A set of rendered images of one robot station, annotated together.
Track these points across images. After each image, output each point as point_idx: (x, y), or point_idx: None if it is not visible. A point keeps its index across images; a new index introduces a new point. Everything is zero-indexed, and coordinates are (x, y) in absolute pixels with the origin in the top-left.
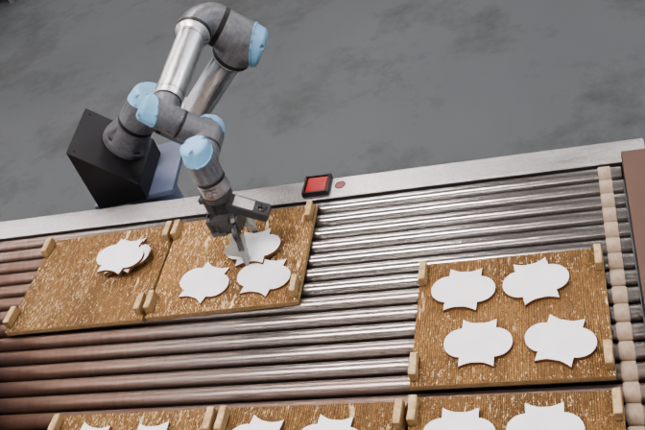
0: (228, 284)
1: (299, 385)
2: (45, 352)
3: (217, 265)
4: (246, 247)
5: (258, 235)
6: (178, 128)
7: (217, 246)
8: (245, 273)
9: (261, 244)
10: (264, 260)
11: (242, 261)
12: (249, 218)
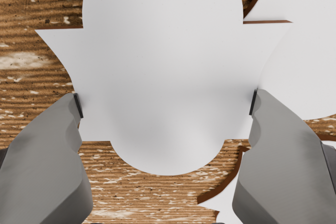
0: (322, 137)
1: None
2: None
3: (209, 179)
4: (273, 131)
5: (95, 82)
6: None
7: (130, 192)
8: (302, 94)
9: (155, 56)
10: (257, 20)
11: (246, 118)
12: (34, 185)
